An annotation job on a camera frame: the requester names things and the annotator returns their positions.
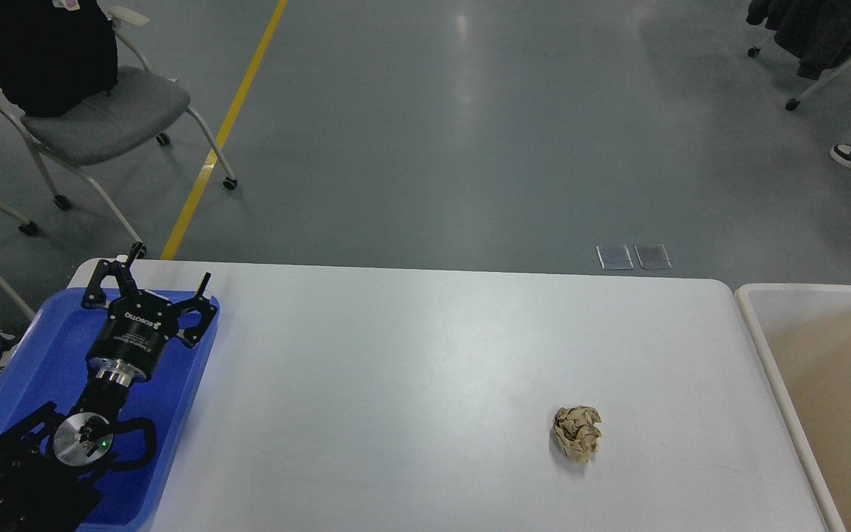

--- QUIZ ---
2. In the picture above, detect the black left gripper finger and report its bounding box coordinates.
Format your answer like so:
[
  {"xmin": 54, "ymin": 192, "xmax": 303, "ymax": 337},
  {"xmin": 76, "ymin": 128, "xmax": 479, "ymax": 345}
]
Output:
[
  {"xmin": 81, "ymin": 242, "xmax": 146, "ymax": 310},
  {"xmin": 174, "ymin": 273, "xmax": 217, "ymax": 349}
]

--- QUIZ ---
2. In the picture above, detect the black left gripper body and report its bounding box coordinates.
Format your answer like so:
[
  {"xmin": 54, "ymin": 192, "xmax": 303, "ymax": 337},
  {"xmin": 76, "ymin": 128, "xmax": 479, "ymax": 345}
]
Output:
[{"xmin": 85, "ymin": 290, "xmax": 199, "ymax": 384}]

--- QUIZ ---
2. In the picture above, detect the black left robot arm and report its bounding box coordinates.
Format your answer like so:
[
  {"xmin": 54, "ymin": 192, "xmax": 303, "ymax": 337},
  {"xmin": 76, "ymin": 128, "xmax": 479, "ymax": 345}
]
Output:
[{"xmin": 0, "ymin": 243, "xmax": 219, "ymax": 531}]

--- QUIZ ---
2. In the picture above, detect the blue plastic tray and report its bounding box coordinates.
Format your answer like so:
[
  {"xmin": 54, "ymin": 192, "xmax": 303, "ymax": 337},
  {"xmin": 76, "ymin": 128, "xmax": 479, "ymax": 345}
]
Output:
[{"xmin": 0, "ymin": 287, "xmax": 217, "ymax": 531}]

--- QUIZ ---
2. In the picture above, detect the grey office chair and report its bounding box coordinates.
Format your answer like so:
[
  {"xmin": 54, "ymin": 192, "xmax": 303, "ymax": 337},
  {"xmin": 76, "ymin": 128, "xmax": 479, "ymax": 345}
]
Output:
[{"xmin": 0, "ymin": 3, "xmax": 239, "ymax": 239}]

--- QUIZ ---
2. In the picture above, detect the black jacket on chair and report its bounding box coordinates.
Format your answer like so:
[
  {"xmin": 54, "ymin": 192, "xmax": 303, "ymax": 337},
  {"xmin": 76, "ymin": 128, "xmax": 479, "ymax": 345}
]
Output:
[{"xmin": 0, "ymin": 1, "xmax": 118, "ymax": 117}]

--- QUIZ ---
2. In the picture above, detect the crumpled brown paper ball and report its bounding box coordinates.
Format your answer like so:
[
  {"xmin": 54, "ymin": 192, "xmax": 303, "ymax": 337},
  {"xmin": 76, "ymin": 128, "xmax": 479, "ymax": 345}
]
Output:
[{"xmin": 551, "ymin": 405, "xmax": 602, "ymax": 465}]

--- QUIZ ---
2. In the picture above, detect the left floor plate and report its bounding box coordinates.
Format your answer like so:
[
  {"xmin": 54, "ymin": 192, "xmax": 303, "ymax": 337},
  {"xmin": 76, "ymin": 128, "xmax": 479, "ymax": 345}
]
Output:
[{"xmin": 595, "ymin": 245, "xmax": 635, "ymax": 270}]

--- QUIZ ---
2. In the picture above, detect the floor plate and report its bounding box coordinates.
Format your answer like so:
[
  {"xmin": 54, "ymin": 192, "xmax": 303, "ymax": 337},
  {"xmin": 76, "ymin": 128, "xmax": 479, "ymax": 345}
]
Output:
[
  {"xmin": 634, "ymin": 245, "xmax": 673, "ymax": 270},
  {"xmin": 595, "ymin": 245, "xmax": 635, "ymax": 270}
]

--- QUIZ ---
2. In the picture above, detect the right floor plate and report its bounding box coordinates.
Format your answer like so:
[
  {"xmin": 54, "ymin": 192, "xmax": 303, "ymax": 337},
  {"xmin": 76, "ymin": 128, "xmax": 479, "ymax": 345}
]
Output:
[{"xmin": 634, "ymin": 245, "xmax": 673, "ymax": 270}]

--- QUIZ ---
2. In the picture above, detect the beige plastic bin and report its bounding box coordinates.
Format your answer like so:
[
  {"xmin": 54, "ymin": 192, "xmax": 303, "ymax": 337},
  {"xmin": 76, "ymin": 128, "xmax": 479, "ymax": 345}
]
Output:
[{"xmin": 735, "ymin": 284, "xmax": 851, "ymax": 531}]

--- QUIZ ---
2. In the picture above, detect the white chair with grey coat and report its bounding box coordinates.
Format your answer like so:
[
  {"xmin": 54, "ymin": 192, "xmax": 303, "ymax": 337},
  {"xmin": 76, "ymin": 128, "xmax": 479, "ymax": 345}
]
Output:
[{"xmin": 745, "ymin": 1, "xmax": 851, "ymax": 112}]

